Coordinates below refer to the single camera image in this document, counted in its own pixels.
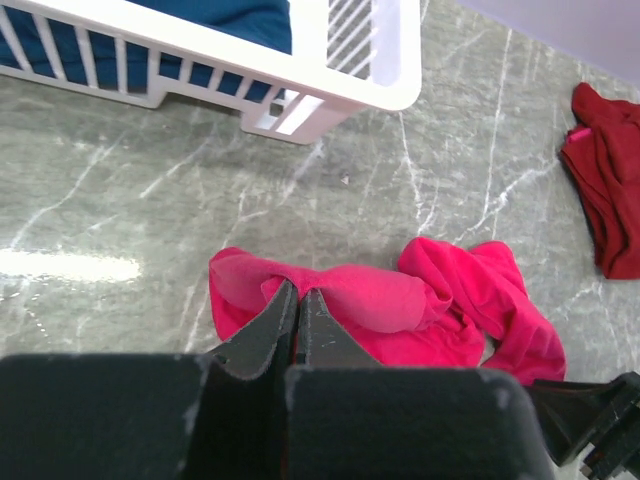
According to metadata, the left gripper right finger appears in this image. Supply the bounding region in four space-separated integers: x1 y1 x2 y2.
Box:
295 289 381 368

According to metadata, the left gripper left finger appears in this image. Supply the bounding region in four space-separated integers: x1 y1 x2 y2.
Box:
206 280 298 383

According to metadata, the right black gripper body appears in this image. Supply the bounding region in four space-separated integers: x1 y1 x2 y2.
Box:
529 372 639 479

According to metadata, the pink t shirt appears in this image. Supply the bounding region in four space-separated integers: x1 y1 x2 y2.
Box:
209 237 567 385

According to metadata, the dark red folded t shirt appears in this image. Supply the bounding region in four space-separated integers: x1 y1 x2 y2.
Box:
561 82 639 280

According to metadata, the white plastic basket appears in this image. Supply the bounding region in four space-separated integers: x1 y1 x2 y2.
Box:
1 1 422 144

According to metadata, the blue t shirt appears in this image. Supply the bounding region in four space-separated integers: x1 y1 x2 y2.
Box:
0 0 294 104

